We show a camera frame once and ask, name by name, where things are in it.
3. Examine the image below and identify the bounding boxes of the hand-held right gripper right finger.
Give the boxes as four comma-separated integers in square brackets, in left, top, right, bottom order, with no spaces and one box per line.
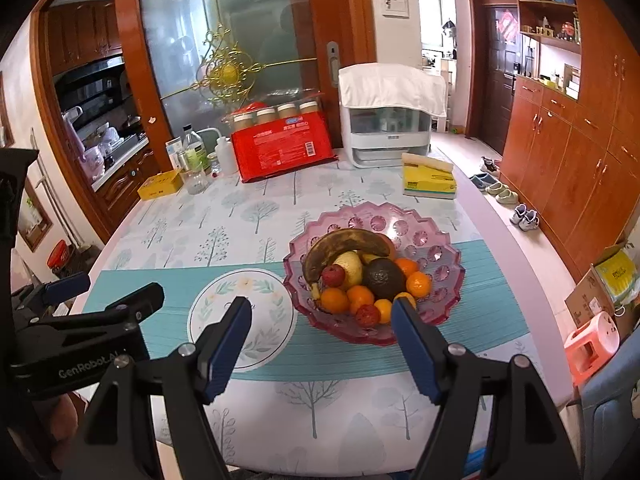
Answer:
[391,296,581,480]

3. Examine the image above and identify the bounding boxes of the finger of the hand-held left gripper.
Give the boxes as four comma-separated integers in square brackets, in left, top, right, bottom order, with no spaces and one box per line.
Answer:
[25,281,166,333]
[11,272,91,323]

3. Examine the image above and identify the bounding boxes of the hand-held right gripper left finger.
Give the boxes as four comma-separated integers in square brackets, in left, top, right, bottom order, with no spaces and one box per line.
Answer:
[60,296,253,480]

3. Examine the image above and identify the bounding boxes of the dark avocado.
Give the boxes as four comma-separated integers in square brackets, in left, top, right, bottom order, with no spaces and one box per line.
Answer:
[361,258,407,301]

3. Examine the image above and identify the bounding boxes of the pink plastic bowl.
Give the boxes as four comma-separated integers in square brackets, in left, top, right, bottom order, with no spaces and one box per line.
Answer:
[282,201,467,347]

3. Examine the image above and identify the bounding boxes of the yellow pear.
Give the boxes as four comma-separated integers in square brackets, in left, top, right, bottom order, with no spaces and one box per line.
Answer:
[334,251,363,286]

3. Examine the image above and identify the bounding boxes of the brown spotted banana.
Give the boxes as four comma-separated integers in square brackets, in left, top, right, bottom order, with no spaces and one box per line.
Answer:
[303,228,396,286]

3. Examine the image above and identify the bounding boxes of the person's left hand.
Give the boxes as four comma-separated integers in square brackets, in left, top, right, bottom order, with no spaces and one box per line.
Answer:
[47,392,83,466]

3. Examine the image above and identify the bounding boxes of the wooden lower kitchen cabinets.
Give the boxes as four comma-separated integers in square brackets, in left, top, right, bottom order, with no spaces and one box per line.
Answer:
[92,137,171,221]

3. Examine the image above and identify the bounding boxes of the wooden kitchen cabinets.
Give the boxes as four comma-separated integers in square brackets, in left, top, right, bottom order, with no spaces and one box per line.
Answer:
[45,2,123,76]
[92,137,171,221]

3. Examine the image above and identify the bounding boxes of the yellow cardboard box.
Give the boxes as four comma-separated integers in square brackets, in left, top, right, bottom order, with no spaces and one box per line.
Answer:
[136,169,183,201]

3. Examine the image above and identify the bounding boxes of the clear drinking glass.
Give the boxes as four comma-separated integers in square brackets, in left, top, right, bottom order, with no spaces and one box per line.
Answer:
[182,166,210,195]

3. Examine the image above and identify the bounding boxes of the pink white plastic bags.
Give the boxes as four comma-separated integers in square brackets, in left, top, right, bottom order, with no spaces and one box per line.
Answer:
[62,107,126,171]

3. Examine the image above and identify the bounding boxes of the small white box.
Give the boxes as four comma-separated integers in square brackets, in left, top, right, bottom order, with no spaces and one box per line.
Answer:
[166,137,187,171]

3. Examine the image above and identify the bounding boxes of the clear bottle with green label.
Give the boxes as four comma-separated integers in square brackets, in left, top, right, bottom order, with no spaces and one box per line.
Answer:
[181,124,211,173]

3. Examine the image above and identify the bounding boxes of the pink plastic stool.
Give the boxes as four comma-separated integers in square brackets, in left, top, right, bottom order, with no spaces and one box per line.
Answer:
[565,311,621,386]

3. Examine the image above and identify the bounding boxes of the yellow tissue pack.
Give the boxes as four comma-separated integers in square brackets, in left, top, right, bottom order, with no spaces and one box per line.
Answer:
[401,152,458,198]

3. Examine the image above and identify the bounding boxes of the white squeeze bottle with tube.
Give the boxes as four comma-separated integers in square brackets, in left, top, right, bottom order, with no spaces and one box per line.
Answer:
[197,127,239,177]

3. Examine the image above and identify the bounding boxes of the brown cardboard box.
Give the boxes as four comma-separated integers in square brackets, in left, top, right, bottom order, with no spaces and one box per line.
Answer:
[565,242,640,341]

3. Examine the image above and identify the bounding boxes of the blue cloth with white fleece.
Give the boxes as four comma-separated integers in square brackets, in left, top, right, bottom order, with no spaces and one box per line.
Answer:
[582,350,640,480]

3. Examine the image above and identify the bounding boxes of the white countertop appliance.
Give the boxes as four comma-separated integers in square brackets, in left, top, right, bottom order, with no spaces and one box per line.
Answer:
[339,63,433,168]

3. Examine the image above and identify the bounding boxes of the red paper cup package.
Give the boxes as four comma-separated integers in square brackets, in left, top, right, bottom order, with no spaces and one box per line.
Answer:
[222,101,338,183]

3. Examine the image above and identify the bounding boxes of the black range hood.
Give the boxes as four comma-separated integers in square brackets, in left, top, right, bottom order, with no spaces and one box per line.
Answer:
[52,57,128,111]

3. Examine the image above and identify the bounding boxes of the yellow green package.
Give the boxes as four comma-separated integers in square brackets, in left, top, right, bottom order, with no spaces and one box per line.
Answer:
[597,250,640,306]

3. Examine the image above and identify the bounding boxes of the frosted glass sliding door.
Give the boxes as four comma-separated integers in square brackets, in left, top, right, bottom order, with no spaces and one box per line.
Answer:
[114,0,378,171]

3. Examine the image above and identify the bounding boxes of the golden door ornament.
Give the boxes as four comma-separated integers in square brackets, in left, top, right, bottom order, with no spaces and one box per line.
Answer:
[192,0,321,103]

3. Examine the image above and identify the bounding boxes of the wooden upper kitchen cabinets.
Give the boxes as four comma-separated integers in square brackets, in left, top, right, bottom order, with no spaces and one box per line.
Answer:
[45,2,123,76]

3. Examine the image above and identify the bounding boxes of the dark entrance door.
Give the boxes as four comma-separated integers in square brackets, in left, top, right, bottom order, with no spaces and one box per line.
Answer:
[482,2,521,156]

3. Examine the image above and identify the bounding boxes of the white cloth cover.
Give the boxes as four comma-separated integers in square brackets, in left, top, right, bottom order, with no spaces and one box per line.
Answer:
[339,63,448,116]

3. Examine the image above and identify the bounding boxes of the red door decoration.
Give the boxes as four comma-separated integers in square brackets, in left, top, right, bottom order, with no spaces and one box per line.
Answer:
[495,10,520,43]

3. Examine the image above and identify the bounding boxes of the wooden picture frame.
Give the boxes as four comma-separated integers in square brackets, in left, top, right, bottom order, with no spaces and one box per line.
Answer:
[17,180,53,252]

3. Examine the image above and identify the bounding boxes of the grey wall pipe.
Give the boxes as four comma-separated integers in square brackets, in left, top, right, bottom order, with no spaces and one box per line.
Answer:
[30,130,81,261]

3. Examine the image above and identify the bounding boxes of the wooden wall cabinet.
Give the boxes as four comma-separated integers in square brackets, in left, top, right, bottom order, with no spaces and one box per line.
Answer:
[500,0,640,281]

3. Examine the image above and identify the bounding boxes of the metal door handle plate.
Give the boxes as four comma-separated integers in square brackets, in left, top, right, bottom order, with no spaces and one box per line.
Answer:
[326,41,340,87]

